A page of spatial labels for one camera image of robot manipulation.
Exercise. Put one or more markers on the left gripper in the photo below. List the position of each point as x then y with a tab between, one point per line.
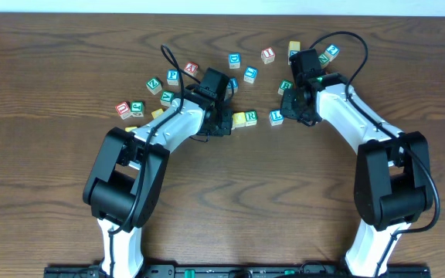
222	121

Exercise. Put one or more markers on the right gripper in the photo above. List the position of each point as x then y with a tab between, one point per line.
291	106

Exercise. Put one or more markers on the yellow O block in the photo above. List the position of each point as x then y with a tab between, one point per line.
239	120

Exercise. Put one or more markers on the blue L block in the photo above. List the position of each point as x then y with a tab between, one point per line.
276	118

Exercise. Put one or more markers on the green R block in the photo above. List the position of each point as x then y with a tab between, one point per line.
251	118

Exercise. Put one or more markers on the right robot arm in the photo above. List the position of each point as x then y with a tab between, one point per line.
393	185

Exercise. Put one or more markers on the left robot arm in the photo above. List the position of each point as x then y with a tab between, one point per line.
124	184

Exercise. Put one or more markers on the green B block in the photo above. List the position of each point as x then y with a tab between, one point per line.
284	85

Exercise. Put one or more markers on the blue D block lower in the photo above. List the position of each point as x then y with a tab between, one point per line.
232	85

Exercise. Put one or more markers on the blue d block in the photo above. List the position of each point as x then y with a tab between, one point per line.
232	85
234	60

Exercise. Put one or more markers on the green N block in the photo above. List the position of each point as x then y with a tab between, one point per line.
324	60

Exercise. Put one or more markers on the blue X block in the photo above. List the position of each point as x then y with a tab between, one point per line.
291	52

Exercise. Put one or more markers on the red I block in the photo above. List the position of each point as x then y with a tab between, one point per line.
268	55

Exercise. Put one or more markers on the yellow block top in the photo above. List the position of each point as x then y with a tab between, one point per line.
294	46

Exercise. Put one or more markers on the green V block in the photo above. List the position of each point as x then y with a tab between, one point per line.
166	98

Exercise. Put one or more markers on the red A block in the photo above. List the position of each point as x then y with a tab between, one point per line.
191	69

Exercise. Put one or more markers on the blue 2 block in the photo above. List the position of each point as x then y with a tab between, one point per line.
332	52

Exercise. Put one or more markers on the yellow K block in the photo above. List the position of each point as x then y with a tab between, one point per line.
157	113

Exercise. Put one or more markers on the blue D block upper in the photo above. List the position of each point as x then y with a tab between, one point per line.
234	60

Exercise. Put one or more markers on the blue P block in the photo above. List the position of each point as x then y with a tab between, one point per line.
172	77

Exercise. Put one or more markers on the green Z block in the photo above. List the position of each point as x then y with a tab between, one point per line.
154	85

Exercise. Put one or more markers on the green J block left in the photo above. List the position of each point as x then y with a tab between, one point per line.
137	108

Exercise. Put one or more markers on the yellow block lower left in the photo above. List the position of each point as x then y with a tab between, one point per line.
129	129

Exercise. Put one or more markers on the red U block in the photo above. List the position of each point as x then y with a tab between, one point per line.
124	111

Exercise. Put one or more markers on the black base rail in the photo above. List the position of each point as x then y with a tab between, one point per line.
170	271

